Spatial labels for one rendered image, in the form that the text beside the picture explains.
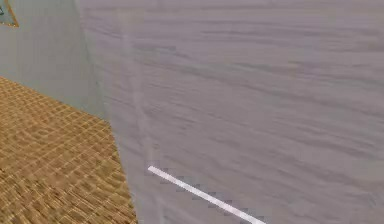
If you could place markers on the grey wood grain door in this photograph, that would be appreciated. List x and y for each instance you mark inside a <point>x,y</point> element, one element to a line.
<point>260,100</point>

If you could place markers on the gold framed wall picture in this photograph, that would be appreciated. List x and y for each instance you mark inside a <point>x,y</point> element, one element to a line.
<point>4,17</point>

